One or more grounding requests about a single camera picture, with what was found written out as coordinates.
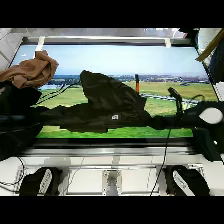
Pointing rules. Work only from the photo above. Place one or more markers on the black garment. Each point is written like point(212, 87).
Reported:
point(106, 100)

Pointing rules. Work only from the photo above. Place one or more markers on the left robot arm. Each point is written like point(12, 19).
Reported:
point(33, 182)

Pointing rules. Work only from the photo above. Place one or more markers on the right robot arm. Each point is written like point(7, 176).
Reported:
point(208, 116)

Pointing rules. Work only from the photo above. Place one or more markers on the brown clothes hanger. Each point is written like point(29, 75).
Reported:
point(209, 48)

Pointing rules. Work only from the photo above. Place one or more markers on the brown garment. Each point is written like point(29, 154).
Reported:
point(31, 71)

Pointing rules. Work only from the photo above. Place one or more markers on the silver frame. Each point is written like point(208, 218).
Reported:
point(111, 182)

